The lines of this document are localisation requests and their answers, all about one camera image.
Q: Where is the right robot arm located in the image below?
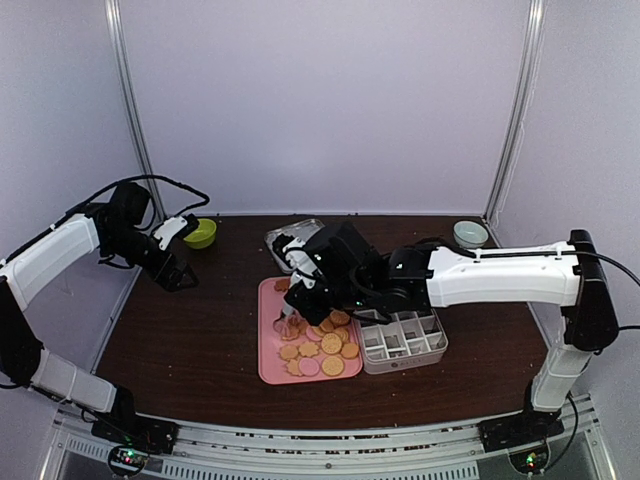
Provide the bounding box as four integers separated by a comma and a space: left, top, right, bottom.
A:
272, 222, 619, 442

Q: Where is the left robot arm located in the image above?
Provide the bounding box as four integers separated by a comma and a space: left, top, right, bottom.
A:
1, 176, 199, 444

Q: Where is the brown leaf cookie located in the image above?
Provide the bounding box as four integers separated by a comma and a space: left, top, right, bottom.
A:
274, 279, 291, 293

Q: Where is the green plastic bowl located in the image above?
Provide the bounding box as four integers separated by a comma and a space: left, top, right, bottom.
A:
184, 218, 217, 250

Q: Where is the pink plastic tray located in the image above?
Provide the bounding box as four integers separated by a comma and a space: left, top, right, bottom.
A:
258, 277, 363, 385

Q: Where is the pink sandwich cookie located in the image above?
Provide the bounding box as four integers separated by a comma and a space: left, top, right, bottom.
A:
299, 358, 321, 377

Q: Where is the round dotted biscuit bottom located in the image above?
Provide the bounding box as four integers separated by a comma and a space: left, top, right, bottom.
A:
321, 356, 345, 377

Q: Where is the silver divided cookie tin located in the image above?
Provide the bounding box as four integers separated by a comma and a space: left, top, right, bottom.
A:
355, 309, 449, 375

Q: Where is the celadon ceramic bowl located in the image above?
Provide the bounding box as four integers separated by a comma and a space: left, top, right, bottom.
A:
453, 220, 489, 249

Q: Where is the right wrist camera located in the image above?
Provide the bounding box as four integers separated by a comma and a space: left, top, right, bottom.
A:
271, 233, 303, 273

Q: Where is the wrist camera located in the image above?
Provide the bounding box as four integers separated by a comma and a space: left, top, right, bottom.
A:
152, 214, 199, 251
271, 233, 303, 273

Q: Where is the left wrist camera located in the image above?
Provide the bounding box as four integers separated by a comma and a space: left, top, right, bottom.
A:
152, 214, 199, 251

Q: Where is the black braided cable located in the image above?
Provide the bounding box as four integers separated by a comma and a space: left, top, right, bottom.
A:
49, 174, 210, 221

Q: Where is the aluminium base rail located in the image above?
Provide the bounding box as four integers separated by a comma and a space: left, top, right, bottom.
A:
36, 395, 621, 479

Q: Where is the left metal frame post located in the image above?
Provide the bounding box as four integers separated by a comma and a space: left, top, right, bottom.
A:
103, 0, 164, 219

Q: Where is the metal frame post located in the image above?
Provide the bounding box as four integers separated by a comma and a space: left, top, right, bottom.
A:
103, 0, 164, 219
484, 0, 547, 229

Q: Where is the right metal frame post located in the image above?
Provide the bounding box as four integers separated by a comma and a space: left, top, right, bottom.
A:
484, 0, 547, 229

